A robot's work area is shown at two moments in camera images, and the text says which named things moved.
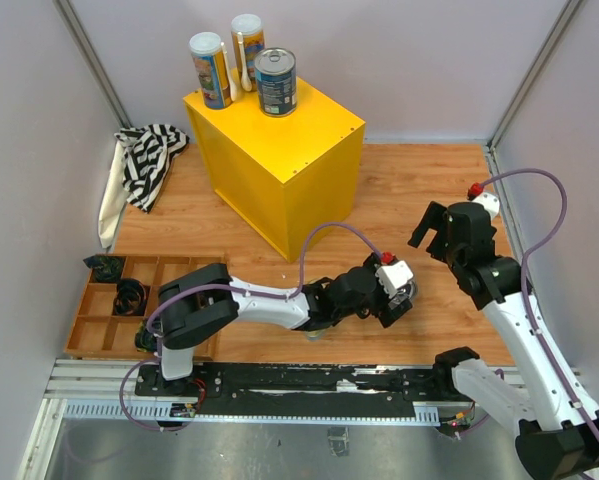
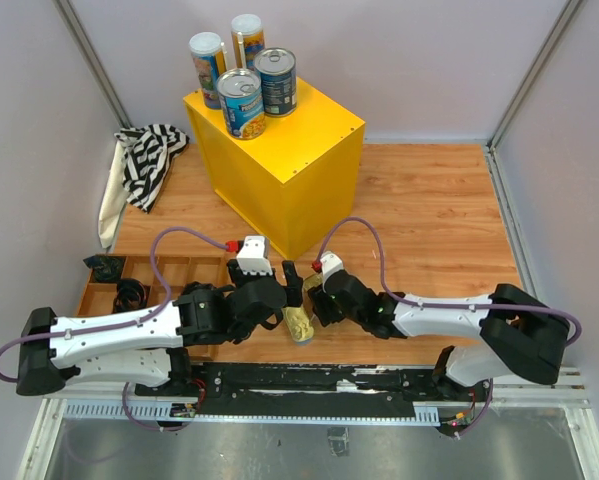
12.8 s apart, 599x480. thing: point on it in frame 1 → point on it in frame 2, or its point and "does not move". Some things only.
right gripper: [433, 218] → [322, 306]
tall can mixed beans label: [247, 39] does not move
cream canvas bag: [115, 198] does not move
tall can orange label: [213, 70] does not move
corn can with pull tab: [410, 289] → [241, 95]
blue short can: [276, 69] does not move
